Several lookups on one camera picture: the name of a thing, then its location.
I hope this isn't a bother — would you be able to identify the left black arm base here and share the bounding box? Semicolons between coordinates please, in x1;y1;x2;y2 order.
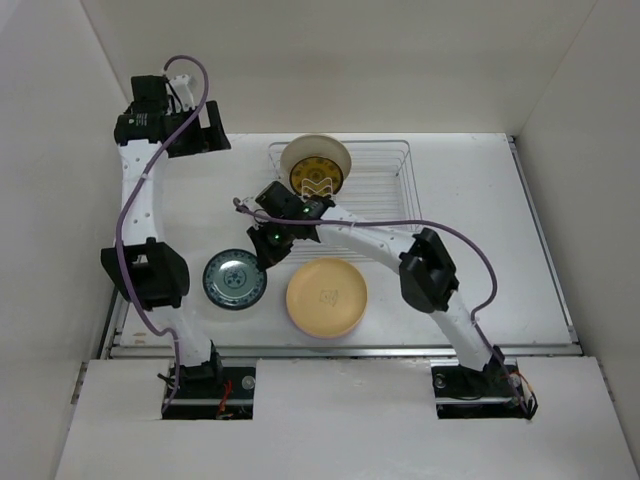
158;365;257;421

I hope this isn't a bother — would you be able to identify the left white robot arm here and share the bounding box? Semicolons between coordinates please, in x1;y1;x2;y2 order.
100;74;230;397

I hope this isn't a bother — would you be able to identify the beige plastic plate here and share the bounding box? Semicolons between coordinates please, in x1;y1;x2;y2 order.
280;134;352;177

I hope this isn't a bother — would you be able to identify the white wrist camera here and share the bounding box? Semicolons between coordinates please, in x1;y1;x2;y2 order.
166;74;197;113
233;196;259;212

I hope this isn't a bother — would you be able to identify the yellow black patterned plate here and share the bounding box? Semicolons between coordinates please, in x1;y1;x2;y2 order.
289;157;345;197

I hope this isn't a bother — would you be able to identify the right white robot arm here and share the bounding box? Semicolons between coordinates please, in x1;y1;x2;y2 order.
233;181;505;394

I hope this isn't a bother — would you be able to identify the green patterned small plate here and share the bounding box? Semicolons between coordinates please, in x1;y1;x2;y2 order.
202;248;267;311

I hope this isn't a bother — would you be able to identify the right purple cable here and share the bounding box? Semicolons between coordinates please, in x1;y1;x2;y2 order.
234;202;539;419

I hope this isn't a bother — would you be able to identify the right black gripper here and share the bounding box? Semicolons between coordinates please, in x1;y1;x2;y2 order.
248;216;295;270

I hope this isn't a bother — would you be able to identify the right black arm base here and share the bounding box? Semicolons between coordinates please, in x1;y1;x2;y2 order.
431;364;539;420

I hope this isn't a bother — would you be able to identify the white wire dish rack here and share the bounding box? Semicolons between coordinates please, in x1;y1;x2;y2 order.
267;139;424;236

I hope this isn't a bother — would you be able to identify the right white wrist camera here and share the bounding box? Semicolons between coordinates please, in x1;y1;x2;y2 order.
233;196;259;212

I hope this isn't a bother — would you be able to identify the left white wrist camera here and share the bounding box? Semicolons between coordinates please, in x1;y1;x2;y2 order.
166;74;197;113

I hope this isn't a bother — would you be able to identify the purple plastic plate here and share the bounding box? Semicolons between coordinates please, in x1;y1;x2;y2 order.
294;321;359;339

